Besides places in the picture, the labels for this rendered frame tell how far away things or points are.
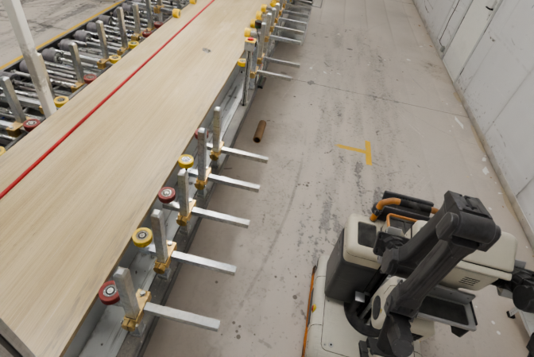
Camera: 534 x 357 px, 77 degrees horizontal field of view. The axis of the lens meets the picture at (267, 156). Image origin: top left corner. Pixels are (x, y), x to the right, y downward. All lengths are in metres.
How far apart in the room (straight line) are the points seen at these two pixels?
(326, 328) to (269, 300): 0.48
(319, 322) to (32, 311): 1.37
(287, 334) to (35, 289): 1.43
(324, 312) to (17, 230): 1.56
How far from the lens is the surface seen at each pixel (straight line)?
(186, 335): 2.30
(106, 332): 1.69
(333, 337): 2.09
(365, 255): 1.76
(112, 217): 1.63
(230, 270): 1.53
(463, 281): 1.44
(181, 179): 1.48
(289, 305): 2.41
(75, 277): 1.51
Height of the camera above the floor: 2.15
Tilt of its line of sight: 41 degrees down
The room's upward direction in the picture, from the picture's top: 10 degrees clockwise
